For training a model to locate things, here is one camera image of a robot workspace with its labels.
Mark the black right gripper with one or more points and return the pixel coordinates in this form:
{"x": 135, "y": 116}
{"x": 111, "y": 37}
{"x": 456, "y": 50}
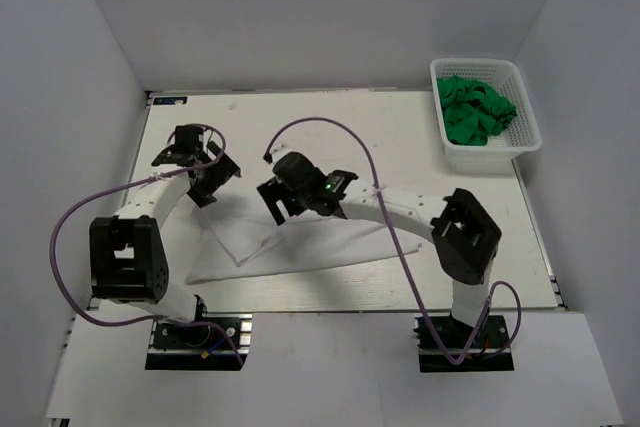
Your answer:
{"x": 273, "y": 191}

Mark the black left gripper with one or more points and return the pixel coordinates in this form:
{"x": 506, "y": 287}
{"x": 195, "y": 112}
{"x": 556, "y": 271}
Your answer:
{"x": 223, "y": 171}

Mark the white t shirt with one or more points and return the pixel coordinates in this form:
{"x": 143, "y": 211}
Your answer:
{"x": 243, "y": 241}

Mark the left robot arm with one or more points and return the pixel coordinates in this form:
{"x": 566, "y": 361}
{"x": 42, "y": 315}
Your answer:
{"x": 127, "y": 256}

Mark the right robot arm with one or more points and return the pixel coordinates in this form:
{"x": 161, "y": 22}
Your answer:
{"x": 464, "y": 235}

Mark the blue label sticker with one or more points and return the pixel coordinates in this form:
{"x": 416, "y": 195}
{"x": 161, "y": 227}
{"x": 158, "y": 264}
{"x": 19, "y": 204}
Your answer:
{"x": 170, "y": 100}

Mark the green t shirt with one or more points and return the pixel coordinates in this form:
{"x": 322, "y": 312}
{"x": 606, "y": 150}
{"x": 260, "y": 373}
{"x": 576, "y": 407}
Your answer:
{"x": 473, "y": 111}

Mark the white plastic basket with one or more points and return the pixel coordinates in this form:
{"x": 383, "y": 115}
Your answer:
{"x": 521, "y": 137}

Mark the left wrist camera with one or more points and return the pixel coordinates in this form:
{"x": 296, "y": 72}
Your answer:
{"x": 185, "y": 149}

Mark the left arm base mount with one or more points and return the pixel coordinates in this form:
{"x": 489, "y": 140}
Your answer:
{"x": 199, "y": 349}

